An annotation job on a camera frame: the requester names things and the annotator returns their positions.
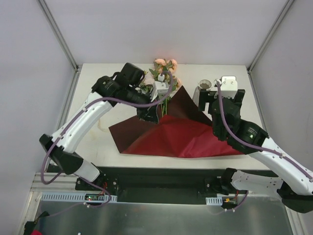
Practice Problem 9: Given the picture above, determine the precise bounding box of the shiny metal floor sheet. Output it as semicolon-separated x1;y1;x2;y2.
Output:
36;197;292;235

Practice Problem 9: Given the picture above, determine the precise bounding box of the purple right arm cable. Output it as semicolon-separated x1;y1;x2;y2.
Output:
216;80;313;182

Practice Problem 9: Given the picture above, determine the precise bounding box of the aluminium front rail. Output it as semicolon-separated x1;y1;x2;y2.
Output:
30;171;83;193

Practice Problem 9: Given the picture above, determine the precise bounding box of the red wrapping paper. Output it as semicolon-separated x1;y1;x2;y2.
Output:
109;87;240;159

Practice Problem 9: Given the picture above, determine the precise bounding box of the white cable duct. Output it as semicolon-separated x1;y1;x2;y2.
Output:
205;196;223;206
41;192;117;203

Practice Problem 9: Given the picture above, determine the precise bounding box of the left white cable duct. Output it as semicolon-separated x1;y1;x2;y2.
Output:
41;192;117;203

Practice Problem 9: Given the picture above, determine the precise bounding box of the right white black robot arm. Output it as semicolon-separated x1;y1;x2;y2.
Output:
199;89;313;213

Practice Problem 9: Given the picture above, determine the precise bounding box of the red black object corner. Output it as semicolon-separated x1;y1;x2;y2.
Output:
23;211;50;235

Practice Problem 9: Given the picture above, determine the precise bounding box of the beige faceted vase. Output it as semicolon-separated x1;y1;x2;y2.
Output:
192;79;212;111

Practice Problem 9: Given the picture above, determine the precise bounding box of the right white cable duct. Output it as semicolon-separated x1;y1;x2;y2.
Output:
205;196;223;206

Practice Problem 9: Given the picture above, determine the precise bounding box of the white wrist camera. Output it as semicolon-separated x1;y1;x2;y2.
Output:
150;74;169;101
214;76;238;99

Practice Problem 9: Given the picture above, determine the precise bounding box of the left aluminium frame post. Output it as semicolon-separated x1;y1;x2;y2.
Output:
37;0;79;72

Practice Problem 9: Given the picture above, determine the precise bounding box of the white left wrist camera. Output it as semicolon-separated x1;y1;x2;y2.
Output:
150;74;169;101

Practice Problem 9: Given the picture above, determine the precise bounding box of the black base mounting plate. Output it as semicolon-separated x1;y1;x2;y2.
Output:
74;166;254;203

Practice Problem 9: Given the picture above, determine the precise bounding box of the pink artificial flower bunch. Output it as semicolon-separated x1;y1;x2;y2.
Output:
138;58;181;116

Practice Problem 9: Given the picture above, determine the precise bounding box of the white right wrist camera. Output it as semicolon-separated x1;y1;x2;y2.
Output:
214;76;238;99

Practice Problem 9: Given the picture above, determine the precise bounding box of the cream printed ribbon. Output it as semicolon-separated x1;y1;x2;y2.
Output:
97;118;110;133

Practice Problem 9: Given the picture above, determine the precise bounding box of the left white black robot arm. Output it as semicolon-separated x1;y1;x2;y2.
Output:
39;63;158;190

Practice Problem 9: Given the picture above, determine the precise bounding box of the right aluminium frame post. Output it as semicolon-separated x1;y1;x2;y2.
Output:
247;0;296;74

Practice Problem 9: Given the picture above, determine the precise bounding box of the aluminium frame post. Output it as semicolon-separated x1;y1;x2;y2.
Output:
37;0;79;72
247;0;296;74

